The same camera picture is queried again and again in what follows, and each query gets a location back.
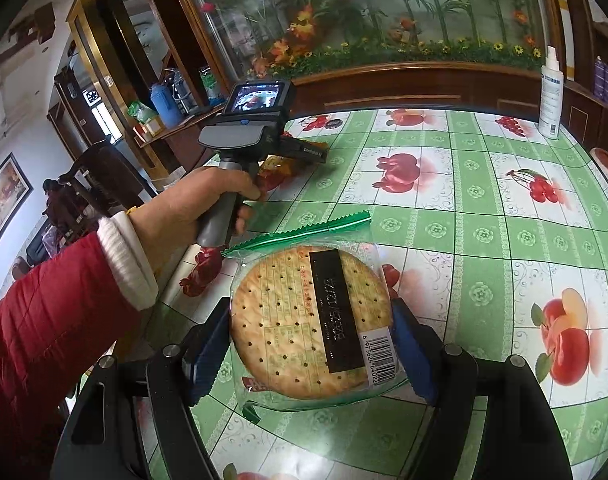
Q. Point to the green fruit-print tablecloth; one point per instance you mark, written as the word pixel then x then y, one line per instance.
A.
pixel 484 200

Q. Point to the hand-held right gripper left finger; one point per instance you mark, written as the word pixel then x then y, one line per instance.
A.
pixel 208 355

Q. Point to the person's left hand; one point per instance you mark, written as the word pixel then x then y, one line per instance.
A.
pixel 178 215

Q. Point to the green round cracker packet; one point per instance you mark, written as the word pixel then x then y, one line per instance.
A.
pixel 289 320

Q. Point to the white spray bottle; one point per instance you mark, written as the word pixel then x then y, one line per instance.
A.
pixel 551 95

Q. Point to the dark wooden chair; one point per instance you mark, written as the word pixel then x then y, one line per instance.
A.
pixel 108 170

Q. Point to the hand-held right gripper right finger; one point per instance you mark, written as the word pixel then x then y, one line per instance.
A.
pixel 416 355

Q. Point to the blue thermos flask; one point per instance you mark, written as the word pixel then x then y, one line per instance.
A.
pixel 164 106

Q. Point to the green plastic bag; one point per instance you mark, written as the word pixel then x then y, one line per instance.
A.
pixel 141 111

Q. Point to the framed wall picture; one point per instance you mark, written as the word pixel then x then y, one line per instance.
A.
pixel 3 200

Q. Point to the orange-yellow biscuit packet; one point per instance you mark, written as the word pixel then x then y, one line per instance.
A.
pixel 279 172

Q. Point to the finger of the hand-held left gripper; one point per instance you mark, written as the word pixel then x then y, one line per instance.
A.
pixel 306 151

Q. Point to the person's left forearm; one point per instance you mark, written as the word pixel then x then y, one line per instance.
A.
pixel 43 320

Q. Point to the wooden display cabinet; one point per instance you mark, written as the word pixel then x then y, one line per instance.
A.
pixel 409 87

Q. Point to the flower-painted glass panel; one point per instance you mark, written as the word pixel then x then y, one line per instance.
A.
pixel 384 5

